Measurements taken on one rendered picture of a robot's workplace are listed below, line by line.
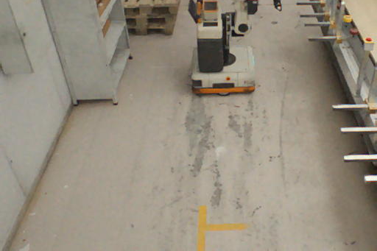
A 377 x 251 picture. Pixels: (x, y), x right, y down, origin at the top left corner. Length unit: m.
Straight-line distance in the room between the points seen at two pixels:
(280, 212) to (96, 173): 1.60
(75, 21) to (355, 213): 2.89
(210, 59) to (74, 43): 1.29
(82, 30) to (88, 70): 0.44
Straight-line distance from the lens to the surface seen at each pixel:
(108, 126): 4.25
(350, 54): 4.08
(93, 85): 4.38
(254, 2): 4.02
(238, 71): 4.29
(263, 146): 3.87
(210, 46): 4.10
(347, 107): 3.06
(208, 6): 4.19
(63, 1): 3.96
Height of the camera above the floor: 2.76
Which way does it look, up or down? 35 degrees down
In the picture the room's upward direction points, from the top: 1 degrees clockwise
